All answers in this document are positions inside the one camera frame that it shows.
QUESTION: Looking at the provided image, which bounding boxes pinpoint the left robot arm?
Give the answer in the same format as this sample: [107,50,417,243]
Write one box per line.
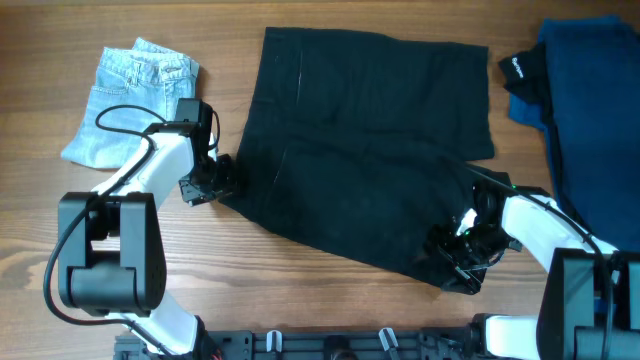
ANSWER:
[43,98,235,359]

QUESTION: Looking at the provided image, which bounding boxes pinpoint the blue garment pile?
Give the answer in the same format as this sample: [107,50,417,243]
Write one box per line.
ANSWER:
[509,16,639,252]

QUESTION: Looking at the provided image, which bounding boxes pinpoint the white rail clip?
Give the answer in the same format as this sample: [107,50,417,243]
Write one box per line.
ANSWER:
[265,330,283,354]
[378,327,400,360]

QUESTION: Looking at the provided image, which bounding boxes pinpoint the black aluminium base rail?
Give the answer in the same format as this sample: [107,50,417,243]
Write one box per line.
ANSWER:
[113,327,501,360]

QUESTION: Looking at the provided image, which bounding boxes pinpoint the black shirt with white logo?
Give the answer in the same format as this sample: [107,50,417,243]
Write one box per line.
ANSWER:
[498,43,550,105]

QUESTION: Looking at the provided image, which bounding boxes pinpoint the left white rail clip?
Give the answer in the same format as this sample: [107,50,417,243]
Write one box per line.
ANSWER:
[265,330,283,354]

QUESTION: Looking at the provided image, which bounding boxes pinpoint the folded light blue jeans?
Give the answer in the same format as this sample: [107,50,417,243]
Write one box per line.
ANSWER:
[61,38,200,169]

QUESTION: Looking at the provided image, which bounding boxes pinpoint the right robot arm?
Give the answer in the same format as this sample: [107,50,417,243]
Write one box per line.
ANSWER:
[417,172,639,359]

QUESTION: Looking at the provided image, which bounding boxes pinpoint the black shorts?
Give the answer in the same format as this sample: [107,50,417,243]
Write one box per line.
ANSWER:
[224,27,494,287]

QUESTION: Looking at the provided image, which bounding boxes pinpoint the right white rail clip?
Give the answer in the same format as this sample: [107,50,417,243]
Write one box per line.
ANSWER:
[378,327,400,360]

